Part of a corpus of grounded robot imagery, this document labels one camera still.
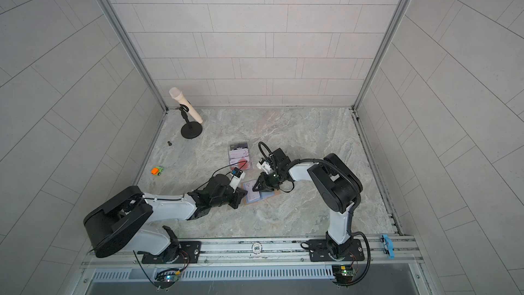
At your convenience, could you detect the orange green toy car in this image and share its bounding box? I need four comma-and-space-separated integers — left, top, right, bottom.
151, 166, 163, 176

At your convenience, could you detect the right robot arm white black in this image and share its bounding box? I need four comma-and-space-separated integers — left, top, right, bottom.
253, 148, 364, 261

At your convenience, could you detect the white card red circle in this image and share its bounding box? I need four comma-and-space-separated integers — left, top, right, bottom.
229, 157, 251, 171

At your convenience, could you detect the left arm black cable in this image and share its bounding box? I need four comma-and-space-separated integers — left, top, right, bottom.
192, 160, 249, 197

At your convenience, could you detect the pink leather card wallet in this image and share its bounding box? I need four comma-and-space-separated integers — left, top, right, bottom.
241, 180, 281, 205

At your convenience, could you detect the clear acrylic card holder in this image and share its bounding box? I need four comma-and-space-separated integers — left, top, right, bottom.
228, 142, 251, 170

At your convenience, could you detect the black microphone stand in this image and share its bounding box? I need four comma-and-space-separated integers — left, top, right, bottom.
178, 104, 203, 139

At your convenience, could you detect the beige microphone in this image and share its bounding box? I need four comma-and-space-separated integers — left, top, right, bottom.
169, 87, 203, 124

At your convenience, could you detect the blue clip on rail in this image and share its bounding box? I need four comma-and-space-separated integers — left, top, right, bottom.
381, 234, 395, 259

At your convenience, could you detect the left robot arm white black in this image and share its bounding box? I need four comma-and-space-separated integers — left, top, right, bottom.
83, 174, 247, 264

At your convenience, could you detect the pink floral VIP card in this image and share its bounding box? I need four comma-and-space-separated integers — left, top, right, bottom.
229, 147, 249, 159

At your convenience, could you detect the left circuit board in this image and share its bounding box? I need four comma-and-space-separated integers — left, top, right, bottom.
154, 269, 181, 288

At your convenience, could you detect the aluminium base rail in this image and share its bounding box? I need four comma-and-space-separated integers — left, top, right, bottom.
81, 234, 424, 269

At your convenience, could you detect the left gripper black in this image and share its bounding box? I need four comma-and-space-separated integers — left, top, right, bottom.
211, 186, 252, 210

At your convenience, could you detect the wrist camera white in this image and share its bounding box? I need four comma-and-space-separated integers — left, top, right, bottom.
229, 167, 245, 190
257, 158, 273, 174

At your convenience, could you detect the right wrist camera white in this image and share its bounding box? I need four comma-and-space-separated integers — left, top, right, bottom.
257, 158, 273, 174

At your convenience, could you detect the white ventilation grille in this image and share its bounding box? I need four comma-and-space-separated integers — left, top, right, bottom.
92, 265, 334, 282

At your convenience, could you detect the right circuit board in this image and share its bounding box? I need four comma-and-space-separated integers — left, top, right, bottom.
332, 265, 356, 285

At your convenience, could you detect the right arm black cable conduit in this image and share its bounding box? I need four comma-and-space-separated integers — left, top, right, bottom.
257, 141, 372, 288

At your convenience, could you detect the circuit board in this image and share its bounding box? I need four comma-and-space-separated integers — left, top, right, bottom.
154, 269, 181, 288
332, 265, 356, 285

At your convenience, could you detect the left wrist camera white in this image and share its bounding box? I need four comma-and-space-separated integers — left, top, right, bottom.
229, 167, 245, 190

